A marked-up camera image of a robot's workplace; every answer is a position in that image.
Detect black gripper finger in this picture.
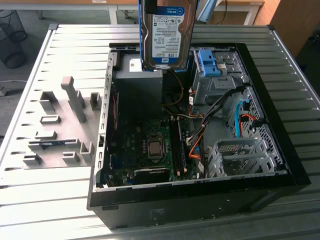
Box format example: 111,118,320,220
144,0,159,15

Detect hard disk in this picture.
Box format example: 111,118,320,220
137,0,199,73

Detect metal disk bay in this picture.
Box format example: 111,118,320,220
206,136,278,178

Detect grey power supply unit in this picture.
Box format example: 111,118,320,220
113,52,165,118

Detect blue plastic drive latch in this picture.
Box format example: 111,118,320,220
197,49,222,77

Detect metal drive cage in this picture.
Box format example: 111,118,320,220
191,48,251,106

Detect grey parts rack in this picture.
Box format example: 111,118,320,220
22,75,103,171

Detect green motherboard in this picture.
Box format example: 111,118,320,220
107,117,198,187

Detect black RAM slot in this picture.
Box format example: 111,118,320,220
177,117,189,173
169,117,181,176

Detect black mesh waste basket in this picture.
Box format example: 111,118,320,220
0,9,28,70

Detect silver CPU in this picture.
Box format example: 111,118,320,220
149,141,163,155

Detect brown wooden cabinet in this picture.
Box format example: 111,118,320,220
253,0,320,58

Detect black CPU socket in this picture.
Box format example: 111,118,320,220
146,134,167,163

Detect black graphics card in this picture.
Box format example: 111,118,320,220
133,166,171,183

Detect blue RAM stick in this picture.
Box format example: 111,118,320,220
27,139,77,148

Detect black open PC case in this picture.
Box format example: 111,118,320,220
86,41,312,230

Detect wooden desk with white frame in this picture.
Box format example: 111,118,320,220
0,0,266,26

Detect yellow wire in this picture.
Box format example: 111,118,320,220
162,71,185,107

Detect multicolour power wire bundle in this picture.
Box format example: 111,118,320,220
162,106,204,120

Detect black cable bundle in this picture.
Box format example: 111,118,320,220
186,86,245,148

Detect light blue data wire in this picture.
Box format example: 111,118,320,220
234,98,247,138

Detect orange-red data wire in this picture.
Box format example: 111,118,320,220
238,113,258,137

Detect white cable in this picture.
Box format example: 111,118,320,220
0,79,29,85

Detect orange wire bundle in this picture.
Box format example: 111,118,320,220
188,139,201,160

